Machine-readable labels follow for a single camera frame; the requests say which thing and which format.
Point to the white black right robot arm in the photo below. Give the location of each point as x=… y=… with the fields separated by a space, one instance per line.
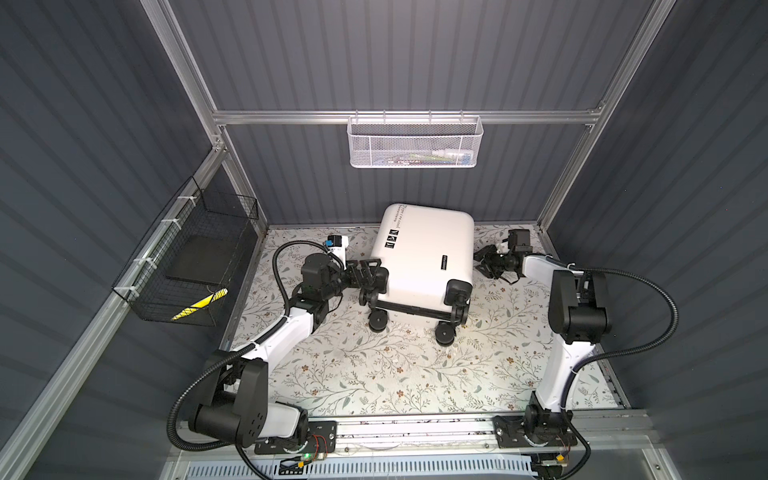
x=577 y=316

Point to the yellow black striped item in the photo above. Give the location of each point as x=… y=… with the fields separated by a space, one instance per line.
x=201 y=304

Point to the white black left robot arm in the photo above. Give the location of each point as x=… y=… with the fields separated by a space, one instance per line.
x=230 y=403

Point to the white hard-shell suitcase black lining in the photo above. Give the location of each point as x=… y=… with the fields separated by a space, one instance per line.
x=422 y=268

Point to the black wire mesh basket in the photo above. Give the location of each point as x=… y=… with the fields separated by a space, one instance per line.
x=214 y=211

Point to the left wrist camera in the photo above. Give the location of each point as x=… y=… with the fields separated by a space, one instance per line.
x=337 y=245

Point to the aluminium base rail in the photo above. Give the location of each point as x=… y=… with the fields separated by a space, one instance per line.
x=624 y=443

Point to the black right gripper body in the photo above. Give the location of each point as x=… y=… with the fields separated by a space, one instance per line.
x=508 y=258

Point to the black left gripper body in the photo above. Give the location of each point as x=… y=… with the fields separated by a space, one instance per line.
x=337 y=284

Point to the white wire mesh basket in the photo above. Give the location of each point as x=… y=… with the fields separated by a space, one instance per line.
x=414 y=142

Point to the black pad in basket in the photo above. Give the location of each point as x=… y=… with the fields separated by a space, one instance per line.
x=202 y=260

